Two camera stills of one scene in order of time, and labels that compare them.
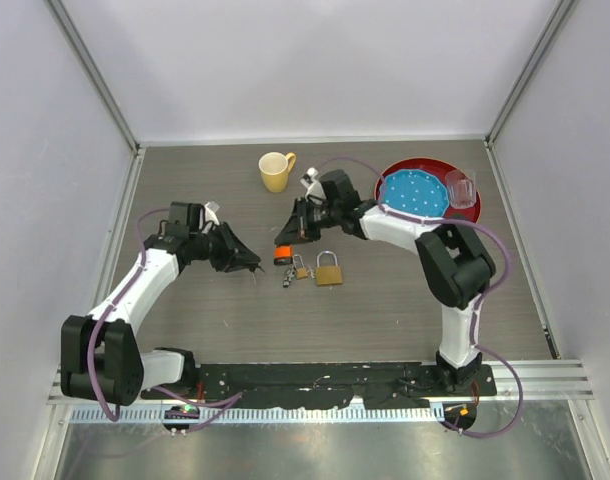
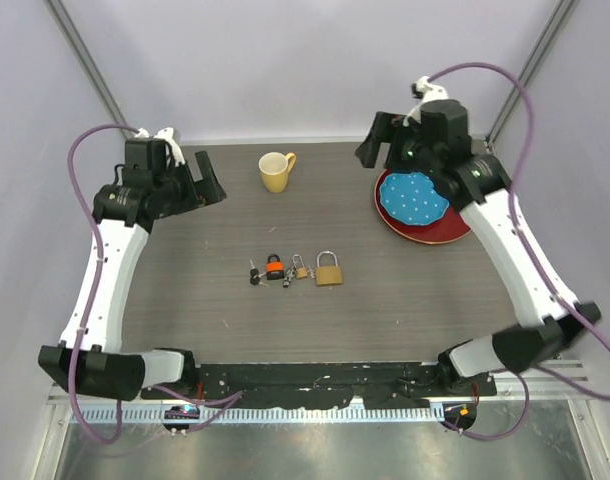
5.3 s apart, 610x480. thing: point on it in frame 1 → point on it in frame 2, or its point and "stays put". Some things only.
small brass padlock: (301, 273) stays put
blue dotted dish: (414, 195) stays put
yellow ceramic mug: (274, 168) stays put
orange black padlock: (283, 254) → (274, 267)
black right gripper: (298, 229) → (386, 128)
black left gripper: (232, 245) → (202, 192)
